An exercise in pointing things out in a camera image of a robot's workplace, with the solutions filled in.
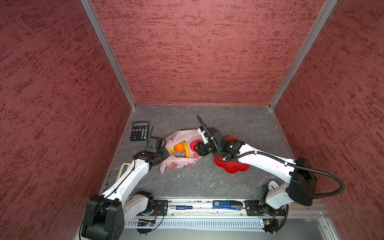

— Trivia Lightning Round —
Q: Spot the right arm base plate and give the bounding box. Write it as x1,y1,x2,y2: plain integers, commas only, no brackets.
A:
244,200,286,217

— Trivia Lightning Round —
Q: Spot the left aluminium corner post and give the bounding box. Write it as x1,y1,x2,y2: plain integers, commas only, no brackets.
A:
81,0,137,110

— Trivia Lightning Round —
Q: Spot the red flower-shaped plastic bowl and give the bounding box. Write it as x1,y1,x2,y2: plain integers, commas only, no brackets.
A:
214,155,250,174

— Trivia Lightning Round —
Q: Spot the fake orange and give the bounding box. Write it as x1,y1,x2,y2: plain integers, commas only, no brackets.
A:
174,142,185,153

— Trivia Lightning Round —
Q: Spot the cream yellow calculator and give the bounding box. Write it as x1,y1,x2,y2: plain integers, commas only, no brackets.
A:
118,163,131,178

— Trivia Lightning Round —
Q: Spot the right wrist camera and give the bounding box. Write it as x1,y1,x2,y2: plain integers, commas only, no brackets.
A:
198,127,212,144

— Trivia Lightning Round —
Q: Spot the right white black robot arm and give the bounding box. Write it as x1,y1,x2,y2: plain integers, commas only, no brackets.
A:
194,125,345,216

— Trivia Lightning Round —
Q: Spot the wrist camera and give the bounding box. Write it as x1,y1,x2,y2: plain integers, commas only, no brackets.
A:
146,137,166,154
198,127,212,144

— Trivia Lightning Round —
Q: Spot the black calculator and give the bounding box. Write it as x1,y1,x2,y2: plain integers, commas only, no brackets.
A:
130,121,150,142

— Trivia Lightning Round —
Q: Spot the fake red apple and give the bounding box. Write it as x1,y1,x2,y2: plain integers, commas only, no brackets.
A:
190,140,201,153

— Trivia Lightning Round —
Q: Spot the blue marker pen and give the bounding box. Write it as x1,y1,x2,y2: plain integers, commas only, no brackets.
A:
169,205,193,210

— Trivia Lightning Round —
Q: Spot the aluminium corner post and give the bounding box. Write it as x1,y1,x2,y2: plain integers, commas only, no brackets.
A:
81,0,137,110
269,0,338,112

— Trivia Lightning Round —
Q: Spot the fake yellow banana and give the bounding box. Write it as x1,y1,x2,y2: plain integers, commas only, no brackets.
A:
170,141,189,158

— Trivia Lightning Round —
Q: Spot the pink plastic bag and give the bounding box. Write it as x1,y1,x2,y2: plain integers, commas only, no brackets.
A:
160,130,202,173

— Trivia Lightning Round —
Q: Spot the white analog clock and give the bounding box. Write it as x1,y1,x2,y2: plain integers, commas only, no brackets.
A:
262,180,280,193

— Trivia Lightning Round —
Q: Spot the right aluminium corner post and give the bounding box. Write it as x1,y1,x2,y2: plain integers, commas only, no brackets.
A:
269,0,338,112

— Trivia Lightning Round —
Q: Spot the perforated metal front rail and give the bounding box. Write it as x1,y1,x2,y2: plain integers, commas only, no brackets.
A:
125,218,265,232

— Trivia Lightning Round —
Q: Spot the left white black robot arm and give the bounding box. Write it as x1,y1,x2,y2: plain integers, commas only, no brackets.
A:
79,150,170,240

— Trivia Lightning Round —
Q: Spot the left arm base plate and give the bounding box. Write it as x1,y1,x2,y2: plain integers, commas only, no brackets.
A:
150,200,169,216

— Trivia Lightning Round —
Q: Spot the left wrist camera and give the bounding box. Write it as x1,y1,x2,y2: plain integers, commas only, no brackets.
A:
146,137,166,154

